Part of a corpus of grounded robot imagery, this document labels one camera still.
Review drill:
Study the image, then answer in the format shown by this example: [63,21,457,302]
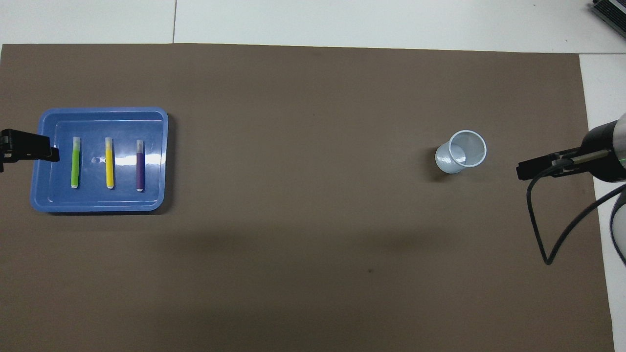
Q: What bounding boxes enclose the brown table mat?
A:
[0,43,616,352]

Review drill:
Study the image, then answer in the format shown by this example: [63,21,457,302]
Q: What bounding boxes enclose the yellow pen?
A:
[105,137,114,190]

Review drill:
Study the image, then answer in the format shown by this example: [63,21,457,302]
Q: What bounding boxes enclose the green pen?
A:
[71,137,81,189]

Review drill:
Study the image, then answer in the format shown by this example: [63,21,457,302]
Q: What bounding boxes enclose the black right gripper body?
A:
[581,120,626,184]

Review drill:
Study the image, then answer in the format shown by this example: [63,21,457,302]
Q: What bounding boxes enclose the translucent plastic cup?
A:
[435,130,488,175]

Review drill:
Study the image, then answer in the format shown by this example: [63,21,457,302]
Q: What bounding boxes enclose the grey ribbed device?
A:
[589,0,626,35]

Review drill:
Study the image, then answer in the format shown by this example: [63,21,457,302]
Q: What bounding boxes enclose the blue plastic tray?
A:
[30,107,169,214]

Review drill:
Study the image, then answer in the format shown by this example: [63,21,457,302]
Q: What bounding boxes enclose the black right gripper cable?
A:
[527,149,626,265]

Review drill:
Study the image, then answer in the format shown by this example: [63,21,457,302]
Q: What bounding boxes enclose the purple pen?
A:
[136,140,145,192]

